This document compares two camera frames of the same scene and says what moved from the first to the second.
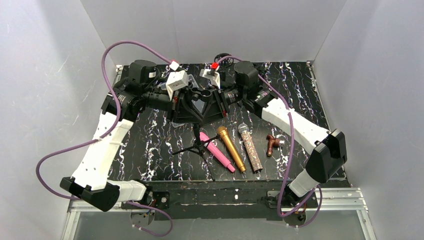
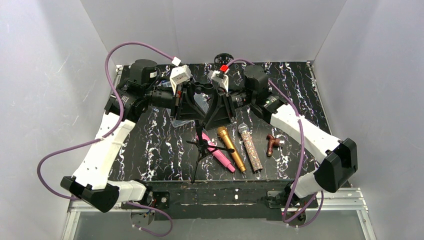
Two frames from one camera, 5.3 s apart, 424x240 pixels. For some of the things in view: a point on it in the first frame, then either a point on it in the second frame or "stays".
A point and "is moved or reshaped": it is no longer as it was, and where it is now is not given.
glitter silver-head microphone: [244, 128] stays
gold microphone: [224, 132] stays
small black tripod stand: [199, 147] is moved or reshaped
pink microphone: [217, 153] stays
